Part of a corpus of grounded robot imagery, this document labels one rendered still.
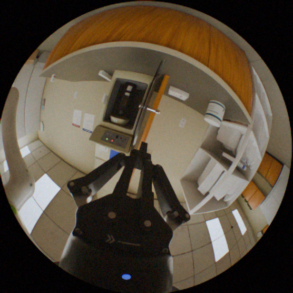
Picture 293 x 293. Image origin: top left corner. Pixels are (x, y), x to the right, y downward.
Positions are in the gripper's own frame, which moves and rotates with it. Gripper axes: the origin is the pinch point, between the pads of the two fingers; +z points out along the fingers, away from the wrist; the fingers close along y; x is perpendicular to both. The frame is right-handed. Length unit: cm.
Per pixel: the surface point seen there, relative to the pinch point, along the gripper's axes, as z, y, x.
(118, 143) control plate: 35.7, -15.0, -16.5
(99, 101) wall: 87, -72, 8
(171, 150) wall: 87, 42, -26
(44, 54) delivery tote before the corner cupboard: 34, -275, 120
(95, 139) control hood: 33, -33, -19
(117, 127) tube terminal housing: 43.8, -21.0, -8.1
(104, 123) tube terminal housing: 44, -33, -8
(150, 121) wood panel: 35.0, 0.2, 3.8
